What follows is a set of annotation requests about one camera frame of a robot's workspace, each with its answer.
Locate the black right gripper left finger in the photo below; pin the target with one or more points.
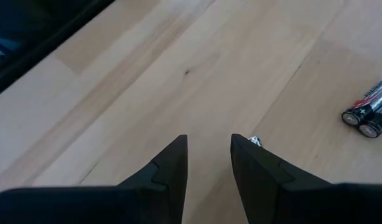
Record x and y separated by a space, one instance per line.
132 202

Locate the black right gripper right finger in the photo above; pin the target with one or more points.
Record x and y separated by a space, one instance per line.
287 202

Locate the black aluminium table frame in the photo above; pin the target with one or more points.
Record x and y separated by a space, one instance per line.
48 43

